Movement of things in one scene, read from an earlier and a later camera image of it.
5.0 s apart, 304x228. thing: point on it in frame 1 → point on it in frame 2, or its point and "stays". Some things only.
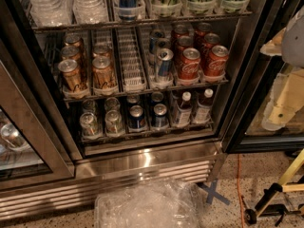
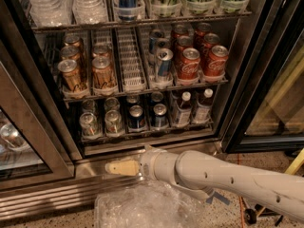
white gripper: x=294 y=43 → x=146 y=165
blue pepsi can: x=137 y=119 stays
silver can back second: x=112 y=104 stays
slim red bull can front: x=164 y=66 stays
